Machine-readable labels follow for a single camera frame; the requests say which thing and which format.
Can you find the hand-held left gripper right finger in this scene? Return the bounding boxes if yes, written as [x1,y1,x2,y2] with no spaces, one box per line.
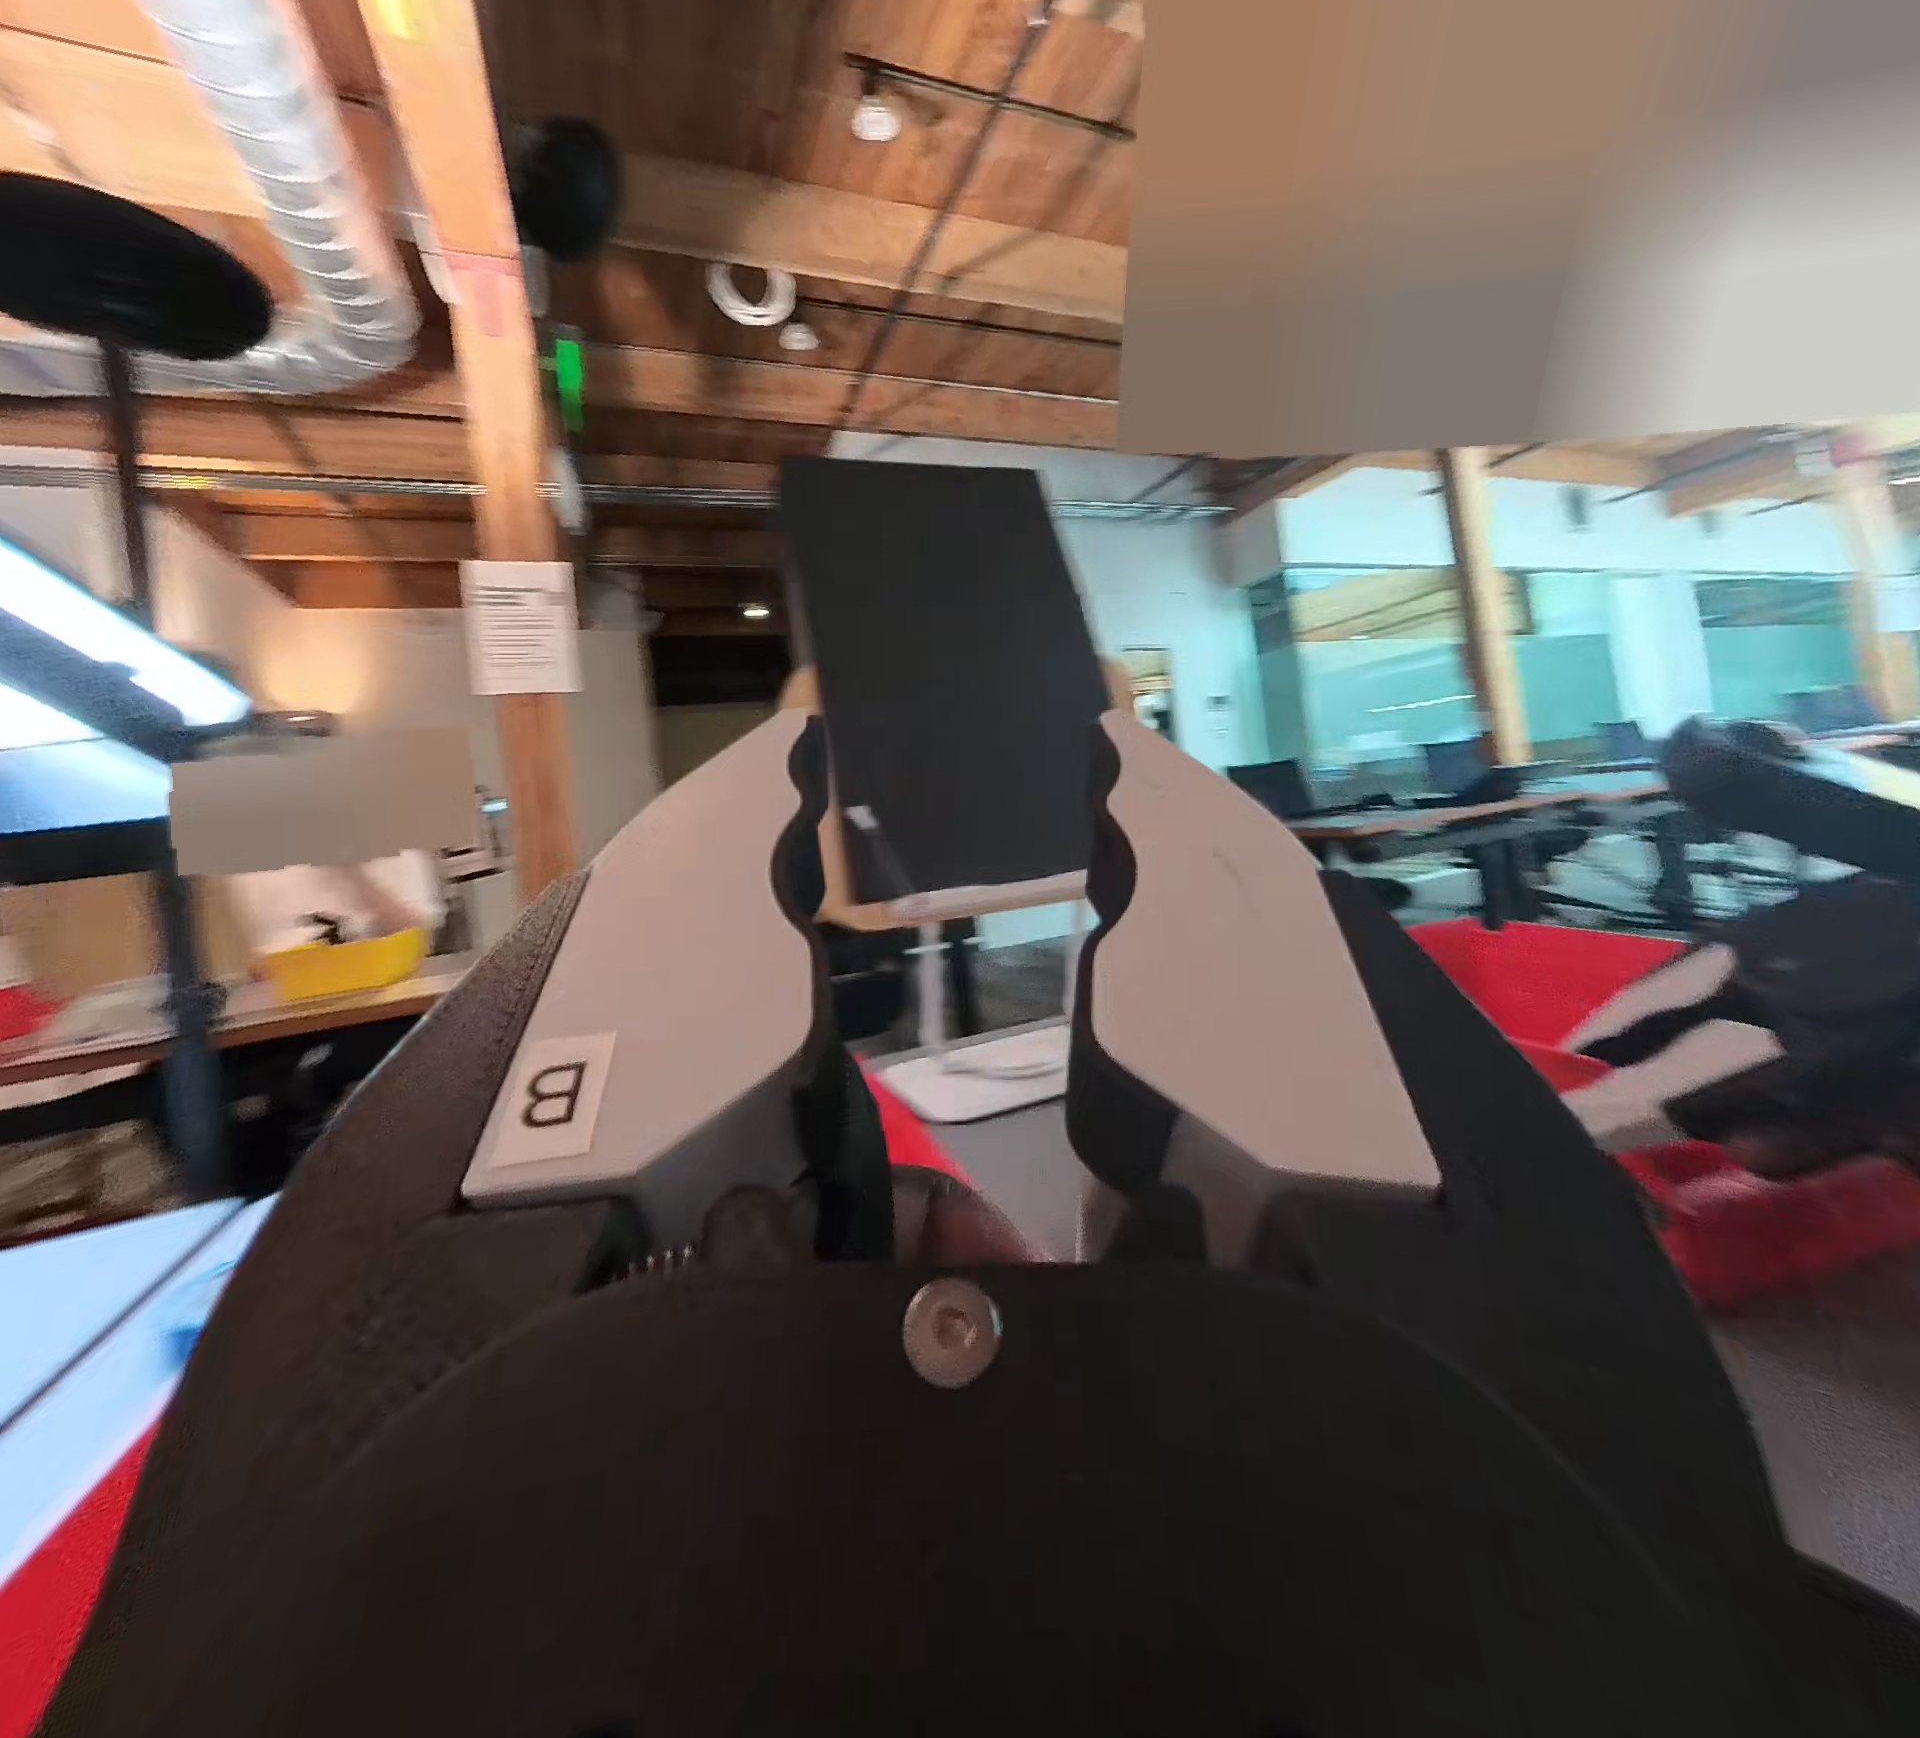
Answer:
[1064,709,1444,1262]

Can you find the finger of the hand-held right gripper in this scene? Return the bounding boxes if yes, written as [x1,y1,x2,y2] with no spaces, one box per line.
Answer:
[1573,1022,1790,1151]
[1568,943,1746,1061]

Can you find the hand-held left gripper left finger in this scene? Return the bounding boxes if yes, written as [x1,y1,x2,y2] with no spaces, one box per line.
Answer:
[461,712,896,1262]

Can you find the large red plastic bin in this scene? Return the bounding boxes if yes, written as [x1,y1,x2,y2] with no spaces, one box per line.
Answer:
[1407,917,1920,1308]

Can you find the black phone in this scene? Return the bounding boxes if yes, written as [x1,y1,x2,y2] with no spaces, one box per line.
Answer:
[779,457,1117,933]

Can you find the wooden office desk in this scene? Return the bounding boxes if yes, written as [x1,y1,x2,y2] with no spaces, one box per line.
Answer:
[1286,781,1670,933]

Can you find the white flat pad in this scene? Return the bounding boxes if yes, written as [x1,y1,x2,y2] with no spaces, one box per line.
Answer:
[874,1022,1074,1127]

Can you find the yellow plastic bin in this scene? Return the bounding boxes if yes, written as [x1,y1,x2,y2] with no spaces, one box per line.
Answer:
[261,924,432,1002]

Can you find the white paper notice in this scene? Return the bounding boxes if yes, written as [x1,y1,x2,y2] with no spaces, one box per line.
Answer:
[461,557,585,699]

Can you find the wooden workbench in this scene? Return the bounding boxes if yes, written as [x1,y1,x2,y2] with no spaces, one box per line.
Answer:
[0,946,486,1098]

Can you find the bright light panel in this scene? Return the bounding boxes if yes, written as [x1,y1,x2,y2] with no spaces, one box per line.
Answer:
[0,534,253,751]

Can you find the black round speaker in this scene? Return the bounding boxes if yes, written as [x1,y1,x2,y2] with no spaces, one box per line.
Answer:
[501,115,626,265]

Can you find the black disc lamp stand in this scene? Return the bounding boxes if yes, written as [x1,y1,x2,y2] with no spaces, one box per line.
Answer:
[0,172,279,1204]

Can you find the black track light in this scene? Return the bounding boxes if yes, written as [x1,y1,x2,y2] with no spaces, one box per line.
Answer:
[844,50,1138,147]

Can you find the wooden support post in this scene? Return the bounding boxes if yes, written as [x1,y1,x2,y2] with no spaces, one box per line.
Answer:
[300,0,591,902]

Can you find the white ring ceiling fixture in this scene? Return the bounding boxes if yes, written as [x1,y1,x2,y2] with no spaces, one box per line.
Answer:
[702,257,799,334]

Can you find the silver ventilation duct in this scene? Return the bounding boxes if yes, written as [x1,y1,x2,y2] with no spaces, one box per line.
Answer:
[39,0,425,394]

